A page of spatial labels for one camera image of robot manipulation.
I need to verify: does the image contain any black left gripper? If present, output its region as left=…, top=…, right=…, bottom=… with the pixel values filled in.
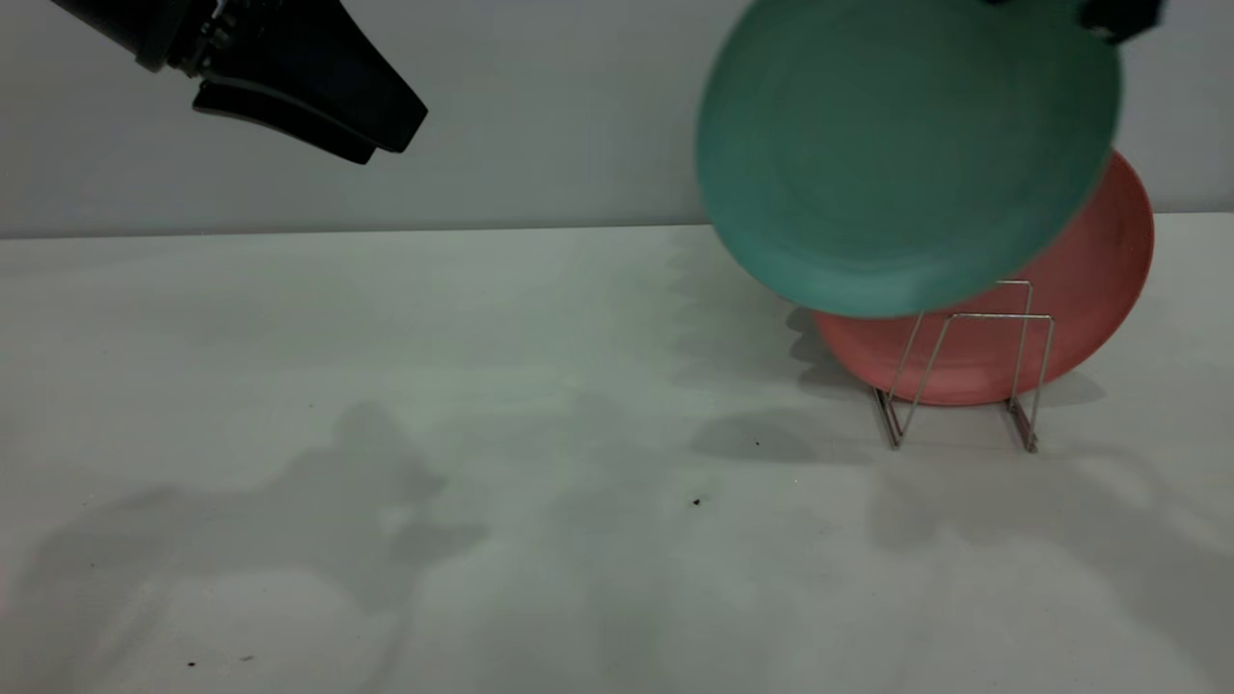
left=168, top=0, right=429, bottom=166

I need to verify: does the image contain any green round plate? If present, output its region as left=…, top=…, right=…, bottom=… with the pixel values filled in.
left=695, top=0, right=1125, bottom=320

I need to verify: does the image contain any silver wire plate rack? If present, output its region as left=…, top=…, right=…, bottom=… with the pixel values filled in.
left=872, top=280, right=1055, bottom=454

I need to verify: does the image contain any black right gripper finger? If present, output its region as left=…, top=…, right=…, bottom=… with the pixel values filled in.
left=1079, top=0, right=1167, bottom=45

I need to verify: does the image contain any pink round plate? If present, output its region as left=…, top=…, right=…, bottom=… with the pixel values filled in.
left=812, top=148, right=1156, bottom=408

